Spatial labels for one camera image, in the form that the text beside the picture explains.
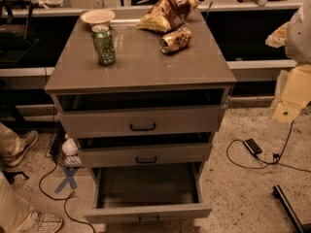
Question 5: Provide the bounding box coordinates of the black metal bar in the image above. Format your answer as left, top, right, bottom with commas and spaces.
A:
273, 185, 311, 233

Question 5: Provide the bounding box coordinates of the drawer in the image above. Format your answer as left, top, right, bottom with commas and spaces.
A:
55, 87, 229, 139
78, 133, 212, 168
84, 163, 211, 224

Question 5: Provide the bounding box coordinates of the person shoe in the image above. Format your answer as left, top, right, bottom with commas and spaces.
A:
5, 130, 39, 167
21, 212, 63, 233

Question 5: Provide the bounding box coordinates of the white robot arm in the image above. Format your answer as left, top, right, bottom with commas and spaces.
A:
265, 0, 311, 123

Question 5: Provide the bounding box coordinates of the white object beside cabinet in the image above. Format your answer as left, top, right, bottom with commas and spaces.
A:
62, 139, 78, 156

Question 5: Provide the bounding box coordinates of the grey drawer cabinet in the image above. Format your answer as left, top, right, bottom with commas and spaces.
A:
44, 8, 237, 173

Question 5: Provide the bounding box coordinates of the lower person shoe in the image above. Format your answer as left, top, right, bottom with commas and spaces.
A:
21, 212, 63, 233

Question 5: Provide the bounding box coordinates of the green soda can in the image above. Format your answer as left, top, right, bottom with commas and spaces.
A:
91, 24, 116, 65

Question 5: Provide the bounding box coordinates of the crushed lying soda can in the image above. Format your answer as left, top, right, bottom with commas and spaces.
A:
160, 27, 191, 53

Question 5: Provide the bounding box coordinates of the black power adapter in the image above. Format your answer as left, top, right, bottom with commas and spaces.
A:
243, 139, 262, 155

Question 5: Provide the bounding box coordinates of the black cable right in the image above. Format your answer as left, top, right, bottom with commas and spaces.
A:
225, 119, 311, 175

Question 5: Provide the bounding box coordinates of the black cable left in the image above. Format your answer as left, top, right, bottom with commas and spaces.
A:
38, 160, 97, 233

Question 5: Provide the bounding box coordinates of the upper person shoe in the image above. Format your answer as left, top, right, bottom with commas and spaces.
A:
5, 130, 39, 167

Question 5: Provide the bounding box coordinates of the black cable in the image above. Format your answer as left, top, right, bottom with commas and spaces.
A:
225, 119, 311, 175
38, 160, 97, 233

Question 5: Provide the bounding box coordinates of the chip bag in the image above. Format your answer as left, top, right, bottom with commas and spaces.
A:
136, 0, 201, 33

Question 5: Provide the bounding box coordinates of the white bowl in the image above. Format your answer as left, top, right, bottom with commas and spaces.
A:
81, 9, 116, 25

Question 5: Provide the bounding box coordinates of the black chair left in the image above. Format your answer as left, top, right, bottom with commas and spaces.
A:
0, 0, 40, 64

